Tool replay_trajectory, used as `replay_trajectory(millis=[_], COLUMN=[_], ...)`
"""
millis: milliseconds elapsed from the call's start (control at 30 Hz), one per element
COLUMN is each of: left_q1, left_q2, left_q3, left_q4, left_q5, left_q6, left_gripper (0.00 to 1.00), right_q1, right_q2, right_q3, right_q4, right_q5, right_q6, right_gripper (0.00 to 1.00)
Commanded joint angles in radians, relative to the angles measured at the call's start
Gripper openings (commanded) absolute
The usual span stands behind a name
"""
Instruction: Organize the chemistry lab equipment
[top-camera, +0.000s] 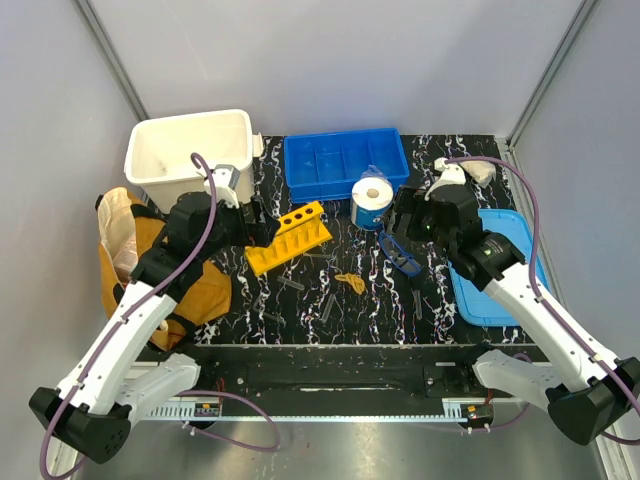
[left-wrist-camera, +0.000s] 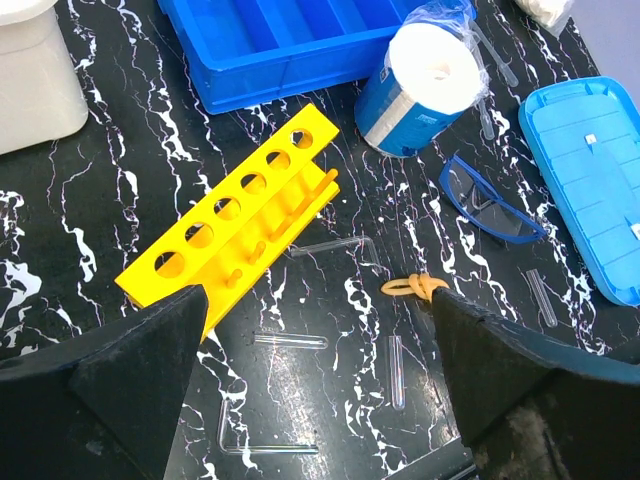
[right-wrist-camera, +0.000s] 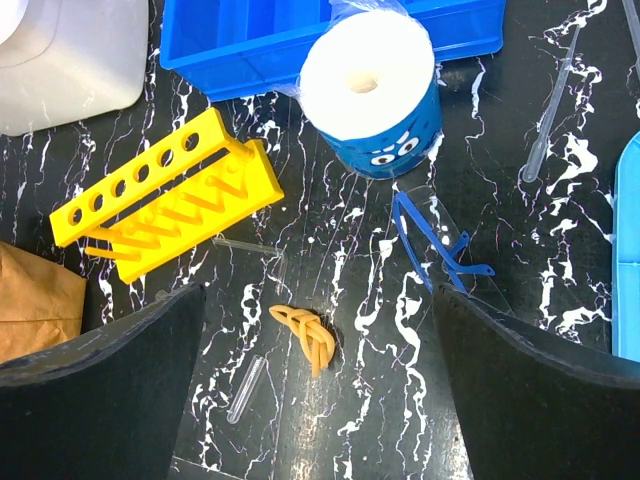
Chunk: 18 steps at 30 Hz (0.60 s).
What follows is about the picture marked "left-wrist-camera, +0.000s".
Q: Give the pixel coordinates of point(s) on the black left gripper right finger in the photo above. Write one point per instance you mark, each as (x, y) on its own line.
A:
(529, 406)

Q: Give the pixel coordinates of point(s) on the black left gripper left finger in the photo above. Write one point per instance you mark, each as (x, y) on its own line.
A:
(105, 404)

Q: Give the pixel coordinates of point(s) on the glass test tube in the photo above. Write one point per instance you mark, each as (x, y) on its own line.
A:
(542, 298)
(295, 341)
(396, 372)

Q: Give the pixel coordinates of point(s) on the yellow test tube rack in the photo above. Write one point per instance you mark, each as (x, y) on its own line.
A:
(239, 229)

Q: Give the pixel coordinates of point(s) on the bent glass tube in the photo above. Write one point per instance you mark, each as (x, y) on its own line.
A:
(229, 449)
(362, 241)

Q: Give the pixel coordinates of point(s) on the plastic pipette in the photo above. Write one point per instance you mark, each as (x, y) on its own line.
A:
(486, 120)
(502, 66)

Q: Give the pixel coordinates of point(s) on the tan rubber tubing knot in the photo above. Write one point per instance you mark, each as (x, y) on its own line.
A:
(421, 285)

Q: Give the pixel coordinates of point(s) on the blue safety goggles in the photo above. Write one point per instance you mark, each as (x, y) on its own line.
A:
(477, 200)

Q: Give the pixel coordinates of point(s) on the light blue plastic lid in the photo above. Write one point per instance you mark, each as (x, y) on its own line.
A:
(584, 137)

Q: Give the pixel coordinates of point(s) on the white plastic bin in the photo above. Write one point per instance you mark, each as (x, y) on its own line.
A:
(41, 97)

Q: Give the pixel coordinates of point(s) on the wrapped tissue paper roll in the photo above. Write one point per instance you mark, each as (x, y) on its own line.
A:
(431, 73)

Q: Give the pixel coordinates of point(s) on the blue compartment tray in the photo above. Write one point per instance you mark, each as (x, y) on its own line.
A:
(246, 52)

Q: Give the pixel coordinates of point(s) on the white gauze in bag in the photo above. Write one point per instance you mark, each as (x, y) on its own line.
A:
(552, 15)

